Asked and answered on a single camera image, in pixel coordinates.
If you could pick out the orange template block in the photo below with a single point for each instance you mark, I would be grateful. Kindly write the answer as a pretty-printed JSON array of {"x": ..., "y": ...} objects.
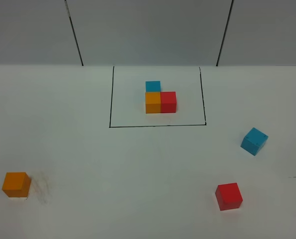
[{"x": 153, "y": 102}]

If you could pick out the red template block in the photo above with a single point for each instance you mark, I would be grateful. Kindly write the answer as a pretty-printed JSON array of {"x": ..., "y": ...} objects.
[{"x": 168, "y": 102}]

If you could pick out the blue template block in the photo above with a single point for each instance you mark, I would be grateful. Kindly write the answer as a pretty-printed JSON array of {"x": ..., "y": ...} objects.
[{"x": 153, "y": 86}]

